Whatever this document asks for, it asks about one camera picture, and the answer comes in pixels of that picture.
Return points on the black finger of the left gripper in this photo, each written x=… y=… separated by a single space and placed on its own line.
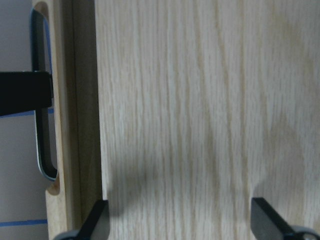
x=23 y=91

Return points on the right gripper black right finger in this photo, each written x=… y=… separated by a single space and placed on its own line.
x=267 y=224

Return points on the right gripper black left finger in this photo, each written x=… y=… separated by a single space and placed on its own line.
x=96 y=226

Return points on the wooden drawer front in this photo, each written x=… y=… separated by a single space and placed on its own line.
x=63 y=198

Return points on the black metal drawer handle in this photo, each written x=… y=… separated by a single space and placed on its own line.
x=39 y=43

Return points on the light wooden drawer cabinet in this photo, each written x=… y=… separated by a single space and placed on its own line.
x=204 y=104

